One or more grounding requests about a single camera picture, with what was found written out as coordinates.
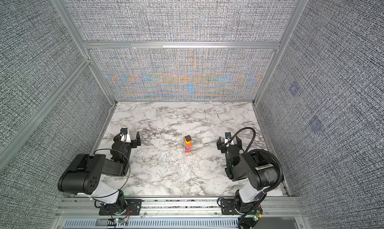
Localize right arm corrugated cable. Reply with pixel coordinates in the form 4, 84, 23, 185
229, 126, 285, 227

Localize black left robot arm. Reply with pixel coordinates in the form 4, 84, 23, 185
58, 128, 142, 218

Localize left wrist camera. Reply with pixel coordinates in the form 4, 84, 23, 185
114, 128, 131, 143

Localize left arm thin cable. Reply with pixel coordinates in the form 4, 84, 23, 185
89, 147, 132, 200

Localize dark brown wood block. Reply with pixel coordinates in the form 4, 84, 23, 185
184, 135, 192, 142

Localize aluminium front rail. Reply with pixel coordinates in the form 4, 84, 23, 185
55, 196, 307, 218

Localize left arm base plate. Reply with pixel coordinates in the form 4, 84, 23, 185
99, 199, 143, 216

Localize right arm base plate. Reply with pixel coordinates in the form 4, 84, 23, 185
218, 198, 241, 216

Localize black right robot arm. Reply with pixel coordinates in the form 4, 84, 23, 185
217, 137, 284, 214

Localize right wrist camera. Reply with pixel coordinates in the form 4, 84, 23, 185
225, 132, 232, 144

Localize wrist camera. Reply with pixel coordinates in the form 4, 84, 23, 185
114, 128, 131, 143
225, 132, 232, 144

